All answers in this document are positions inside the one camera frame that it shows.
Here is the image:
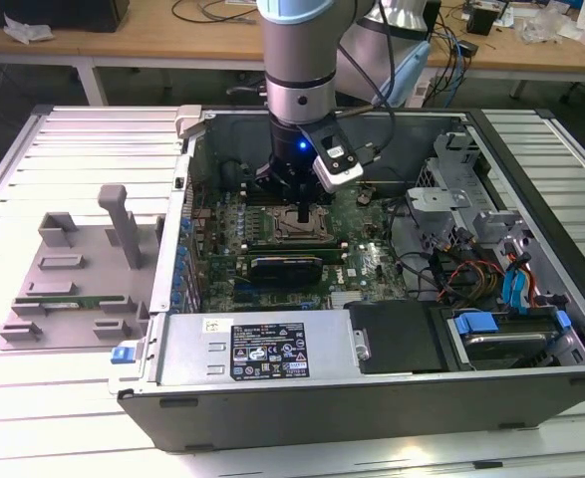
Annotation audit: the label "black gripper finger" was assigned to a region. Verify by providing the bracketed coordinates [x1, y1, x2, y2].
[302, 191, 334, 224]
[253, 161, 304, 224]

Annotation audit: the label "silver CPU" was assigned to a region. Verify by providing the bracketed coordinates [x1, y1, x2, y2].
[282, 214, 319, 239]

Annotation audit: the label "metal socket cover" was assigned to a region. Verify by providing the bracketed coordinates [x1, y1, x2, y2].
[270, 206, 331, 245]

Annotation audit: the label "CPU socket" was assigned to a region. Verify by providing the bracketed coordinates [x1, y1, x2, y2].
[265, 203, 333, 247]

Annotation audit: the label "green motherboard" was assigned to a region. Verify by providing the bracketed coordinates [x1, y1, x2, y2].
[187, 181, 416, 316]

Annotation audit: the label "black graphics card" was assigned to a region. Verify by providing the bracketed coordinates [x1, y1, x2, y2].
[248, 255, 325, 289]

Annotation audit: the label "grey case latch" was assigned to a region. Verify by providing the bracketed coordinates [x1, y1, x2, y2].
[175, 103, 207, 139]

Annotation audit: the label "silver board heatsink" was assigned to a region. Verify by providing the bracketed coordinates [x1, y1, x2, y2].
[329, 290, 364, 309]

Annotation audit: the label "silver metal drive cage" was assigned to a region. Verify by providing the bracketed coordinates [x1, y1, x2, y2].
[404, 126, 535, 260]

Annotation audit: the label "black plastic shroud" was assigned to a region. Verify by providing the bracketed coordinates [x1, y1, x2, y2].
[345, 300, 447, 375]

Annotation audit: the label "wooden desk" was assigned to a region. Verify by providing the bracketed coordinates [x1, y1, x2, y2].
[0, 0, 585, 109]

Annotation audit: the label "silver power supply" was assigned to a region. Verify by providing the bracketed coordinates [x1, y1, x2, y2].
[154, 311, 373, 388]

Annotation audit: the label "hard disk in blue carrier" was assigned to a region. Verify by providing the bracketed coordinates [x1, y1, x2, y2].
[445, 308, 572, 373]

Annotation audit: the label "black tower box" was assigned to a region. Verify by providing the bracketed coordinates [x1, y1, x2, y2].
[423, 0, 443, 40]

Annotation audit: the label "black PC case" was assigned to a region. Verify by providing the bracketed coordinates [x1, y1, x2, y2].
[108, 103, 585, 455]

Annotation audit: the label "grey parts rack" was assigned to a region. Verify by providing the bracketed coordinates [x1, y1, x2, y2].
[0, 182, 167, 353]

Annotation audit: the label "blue case latch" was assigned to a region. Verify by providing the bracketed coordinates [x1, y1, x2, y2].
[109, 345, 137, 365]

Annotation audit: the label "green RAM stick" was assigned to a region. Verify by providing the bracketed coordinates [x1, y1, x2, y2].
[15, 295, 127, 307]

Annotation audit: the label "large black box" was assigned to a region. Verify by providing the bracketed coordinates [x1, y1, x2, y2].
[0, 0, 130, 34]

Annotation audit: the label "clear plastic bags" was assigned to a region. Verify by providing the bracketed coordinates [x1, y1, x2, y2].
[514, 4, 580, 46]

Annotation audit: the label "crumpled white plastic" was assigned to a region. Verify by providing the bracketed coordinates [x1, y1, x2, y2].
[2, 13, 55, 46]

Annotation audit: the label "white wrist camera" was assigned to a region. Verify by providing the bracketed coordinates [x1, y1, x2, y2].
[311, 141, 365, 194]

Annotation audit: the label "black camera cable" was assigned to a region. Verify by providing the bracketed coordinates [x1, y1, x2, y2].
[336, 42, 399, 160]
[330, 0, 394, 116]

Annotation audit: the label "coloured power wire bundle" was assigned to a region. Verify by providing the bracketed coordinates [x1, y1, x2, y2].
[434, 233, 505, 306]

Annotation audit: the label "blue network cable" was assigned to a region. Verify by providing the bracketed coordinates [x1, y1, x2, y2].
[448, 22, 467, 109]

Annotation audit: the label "blue data wire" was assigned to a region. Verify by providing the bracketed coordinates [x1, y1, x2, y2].
[500, 251, 537, 316]

